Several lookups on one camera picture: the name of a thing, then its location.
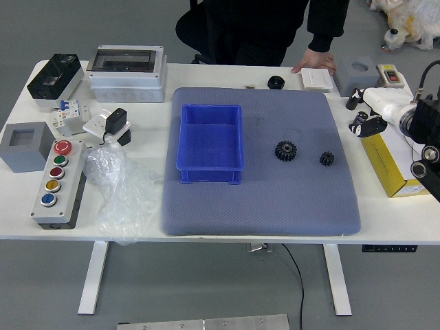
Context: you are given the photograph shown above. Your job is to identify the person's hand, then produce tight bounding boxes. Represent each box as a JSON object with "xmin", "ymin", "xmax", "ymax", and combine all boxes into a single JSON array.
[{"xmin": 291, "ymin": 47, "xmax": 338, "ymax": 76}]

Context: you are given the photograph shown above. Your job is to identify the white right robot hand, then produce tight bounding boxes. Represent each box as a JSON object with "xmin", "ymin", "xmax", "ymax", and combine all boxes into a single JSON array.
[{"xmin": 349, "ymin": 86, "xmax": 414, "ymax": 139}]

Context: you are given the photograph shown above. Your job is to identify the small black gear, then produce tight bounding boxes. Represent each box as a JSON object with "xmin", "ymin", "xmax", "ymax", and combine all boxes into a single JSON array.
[{"xmin": 318, "ymin": 151, "xmax": 336, "ymax": 168}]

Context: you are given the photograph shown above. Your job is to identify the big black gear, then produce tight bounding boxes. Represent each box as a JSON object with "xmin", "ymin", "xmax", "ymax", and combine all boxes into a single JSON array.
[{"xmin": 274, "ymin": 139, "xmax": 299, "ymax": 164}]

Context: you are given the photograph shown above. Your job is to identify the grey box with round hole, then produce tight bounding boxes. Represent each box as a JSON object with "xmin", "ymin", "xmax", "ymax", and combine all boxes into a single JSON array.
[{"xmin": 332, "ymin": 56, "xmax": 381, "ymax": 98}]

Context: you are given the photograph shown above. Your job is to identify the blue plastic box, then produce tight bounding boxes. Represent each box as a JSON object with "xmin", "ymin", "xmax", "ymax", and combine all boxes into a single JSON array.
[{"xmin": 175, "ymin": 102, "xmax": 246, "ymax": 186}]

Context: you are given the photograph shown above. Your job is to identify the grey windowed distribution box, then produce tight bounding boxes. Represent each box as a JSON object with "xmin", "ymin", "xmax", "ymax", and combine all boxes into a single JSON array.
[{"xmin": 88, "ymin": 45, "xmax": 168, "ymax": 103}]

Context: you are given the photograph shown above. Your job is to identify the grey five-button control box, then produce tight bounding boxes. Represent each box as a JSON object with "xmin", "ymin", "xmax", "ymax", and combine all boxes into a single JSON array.
[{"xmin": 30, "ymin": 139, "xmax": 87, "ymax": 230}]

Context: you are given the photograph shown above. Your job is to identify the yellow white carton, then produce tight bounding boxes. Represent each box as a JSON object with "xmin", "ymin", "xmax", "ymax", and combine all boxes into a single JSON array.
[{"xmin": 360, "ymin": 132, "xmax": 432, "ymax": 199}]

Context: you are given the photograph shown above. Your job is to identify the person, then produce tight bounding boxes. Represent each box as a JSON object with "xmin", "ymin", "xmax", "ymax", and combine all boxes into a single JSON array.
[{"xmin": 202, "ymin": 0, "xmax": 350, "ymax": 67}]

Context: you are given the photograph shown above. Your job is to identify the white yellow plush toy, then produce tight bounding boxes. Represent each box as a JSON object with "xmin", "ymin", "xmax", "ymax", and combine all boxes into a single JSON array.
[{"xmin": 366, "ymin": 0, "xmax": 440, "ymax": 52}]

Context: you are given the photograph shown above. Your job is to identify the black office chair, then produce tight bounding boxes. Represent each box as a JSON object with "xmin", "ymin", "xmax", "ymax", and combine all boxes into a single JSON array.
[{"xmin": 175, "ymin": 0, "xmax": 221, "ymax": 65}]

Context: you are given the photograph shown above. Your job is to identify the black table control panel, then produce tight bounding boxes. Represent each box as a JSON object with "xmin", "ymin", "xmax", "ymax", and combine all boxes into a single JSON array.
[{"xmin": 361, "ymin": 244, "xmax": 419, "ymax": 254}]

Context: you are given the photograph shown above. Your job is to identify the grey-blue quilted mat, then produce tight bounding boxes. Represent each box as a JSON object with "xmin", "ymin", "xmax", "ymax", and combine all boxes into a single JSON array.
[{"xmin": 161, "ymin": 86, "xmax": 362, "ymax": 237}]

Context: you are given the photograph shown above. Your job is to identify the white table leg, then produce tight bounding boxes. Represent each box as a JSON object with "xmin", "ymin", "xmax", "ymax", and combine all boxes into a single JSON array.
[
  {"xmin": 77, "ymin": 240, "xmax": 110, "ymax": 316},
  {"xmin": 322, "ymin": 243, "xmax": 353, "ymax": 316}
]

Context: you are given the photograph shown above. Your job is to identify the black power adapter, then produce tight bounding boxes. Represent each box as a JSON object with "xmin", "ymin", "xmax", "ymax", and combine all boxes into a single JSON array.
[{"xmin": 100, "ymin": 107, "xmax": 128, "ymax": 146}]

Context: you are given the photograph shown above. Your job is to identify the clear plastic bag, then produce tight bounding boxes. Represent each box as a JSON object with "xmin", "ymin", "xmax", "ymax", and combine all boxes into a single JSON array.
[{"xmin": 82, "ymin": 142, "xmax": 164, "ymax": 247}]

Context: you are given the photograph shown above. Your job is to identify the white circuit breaker blue levers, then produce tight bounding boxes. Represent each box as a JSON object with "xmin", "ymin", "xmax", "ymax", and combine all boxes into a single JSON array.
[{"xmin": 58, "ymin": 98, "xmax": 83, "ymax": 122}]

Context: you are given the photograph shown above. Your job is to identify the white breaker with orange mark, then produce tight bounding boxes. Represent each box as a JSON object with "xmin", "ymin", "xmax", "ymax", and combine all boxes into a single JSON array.
[{"xmin": 50, "ymin": 108, "xmax": 72, "ymax": 131}]

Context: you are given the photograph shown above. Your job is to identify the silver metal plate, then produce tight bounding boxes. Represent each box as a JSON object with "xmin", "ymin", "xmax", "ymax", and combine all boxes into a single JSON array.
[{"xmin": 116, "ymin": 313, "xmax": 290, "ymax": 330}]

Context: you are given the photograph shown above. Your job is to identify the grey cube with square recess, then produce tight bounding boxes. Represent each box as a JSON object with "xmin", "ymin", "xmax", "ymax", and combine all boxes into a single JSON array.
[{"xmin": 0, "ymin": 122, "xmax": 52, "ymax": 174}]

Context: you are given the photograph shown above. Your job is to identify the white wall switch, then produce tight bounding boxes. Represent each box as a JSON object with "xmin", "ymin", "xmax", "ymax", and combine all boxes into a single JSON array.
[{"xmin": 300, "ymin": 67, "xmax": 334, "ymax": 92}]

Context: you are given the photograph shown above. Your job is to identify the grey switch box red button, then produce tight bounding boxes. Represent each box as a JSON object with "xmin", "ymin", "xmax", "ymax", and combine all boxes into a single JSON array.
[{"xmin": 375, "ymin": 63, "xmax": 407, "ymax": 89}]

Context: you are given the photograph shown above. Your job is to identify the metal bracket under table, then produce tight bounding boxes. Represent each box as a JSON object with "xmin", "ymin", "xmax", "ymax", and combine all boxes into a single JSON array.
[{"xmin": 245, "ymin": 242, "xmax": 274, "ymax": 254}]

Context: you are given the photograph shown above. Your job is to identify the black floor cable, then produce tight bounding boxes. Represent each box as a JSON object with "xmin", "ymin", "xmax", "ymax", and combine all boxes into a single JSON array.
[{"xmin": 281, "ymin": 243, "xmax": 306, "ymax": 330}]

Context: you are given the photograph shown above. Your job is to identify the white wall socket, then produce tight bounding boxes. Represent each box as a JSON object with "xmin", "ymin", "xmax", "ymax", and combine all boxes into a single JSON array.
[{"xmin": 82, "ymin": 109, "xmax": 133, "ymax": 144}]

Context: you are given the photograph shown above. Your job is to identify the black-lidded white enclosure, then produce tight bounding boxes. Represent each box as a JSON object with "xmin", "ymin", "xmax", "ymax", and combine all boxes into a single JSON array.
[{"xmin": 26, "ymin": 53, "xmax": 85, "ymax": 110}]

